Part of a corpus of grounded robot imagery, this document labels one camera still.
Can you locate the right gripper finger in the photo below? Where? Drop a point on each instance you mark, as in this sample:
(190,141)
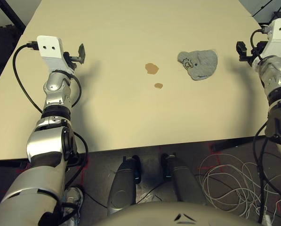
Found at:
(241,48)

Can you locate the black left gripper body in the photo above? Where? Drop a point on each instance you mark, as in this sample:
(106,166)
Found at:
(69,60)

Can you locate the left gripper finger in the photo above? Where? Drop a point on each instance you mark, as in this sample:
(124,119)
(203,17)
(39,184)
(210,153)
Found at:
(81,54)

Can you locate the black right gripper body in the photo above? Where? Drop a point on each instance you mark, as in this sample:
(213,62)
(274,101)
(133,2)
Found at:
(258,48)

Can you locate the grey rag with black print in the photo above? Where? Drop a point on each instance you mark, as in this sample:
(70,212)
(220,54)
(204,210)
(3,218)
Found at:
(201,66)

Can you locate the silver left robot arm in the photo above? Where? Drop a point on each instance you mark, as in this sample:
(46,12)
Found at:
(48,143)

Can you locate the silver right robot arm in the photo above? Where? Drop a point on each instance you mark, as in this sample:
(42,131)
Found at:
(276,73)

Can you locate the large brown water puddle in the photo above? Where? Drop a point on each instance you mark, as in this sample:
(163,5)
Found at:
(151,68)

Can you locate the small brown water puddle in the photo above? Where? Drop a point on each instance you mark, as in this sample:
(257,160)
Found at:
(158,85)

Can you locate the black tripod stand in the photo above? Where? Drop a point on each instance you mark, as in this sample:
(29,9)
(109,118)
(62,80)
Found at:
(278,14)

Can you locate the black foam floor mat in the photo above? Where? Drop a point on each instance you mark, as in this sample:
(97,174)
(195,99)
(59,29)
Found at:
(1,47)

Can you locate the white bystander sneaker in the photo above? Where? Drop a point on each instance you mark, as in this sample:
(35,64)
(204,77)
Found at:
(73,195)

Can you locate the grey left robot leg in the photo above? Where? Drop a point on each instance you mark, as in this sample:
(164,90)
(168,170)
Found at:
(121,186)

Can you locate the grey robot leg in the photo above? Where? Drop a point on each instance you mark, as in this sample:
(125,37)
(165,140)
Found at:
(182,179)
(121,186)

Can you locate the grey right robot leg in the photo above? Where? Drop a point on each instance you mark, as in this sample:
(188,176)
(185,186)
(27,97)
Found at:
(182,179)

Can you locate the grey robot torso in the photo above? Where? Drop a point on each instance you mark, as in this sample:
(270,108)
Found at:
(142,216)

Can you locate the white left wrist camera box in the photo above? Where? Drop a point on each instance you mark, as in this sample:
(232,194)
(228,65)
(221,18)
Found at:
(49,50)

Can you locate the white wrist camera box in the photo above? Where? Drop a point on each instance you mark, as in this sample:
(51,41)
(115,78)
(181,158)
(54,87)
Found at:
(49,50)
(278,37)

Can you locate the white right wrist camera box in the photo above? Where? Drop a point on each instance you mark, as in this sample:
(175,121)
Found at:
(278,37)

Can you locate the black metal frame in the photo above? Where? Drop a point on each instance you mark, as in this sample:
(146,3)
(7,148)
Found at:
(15,17)

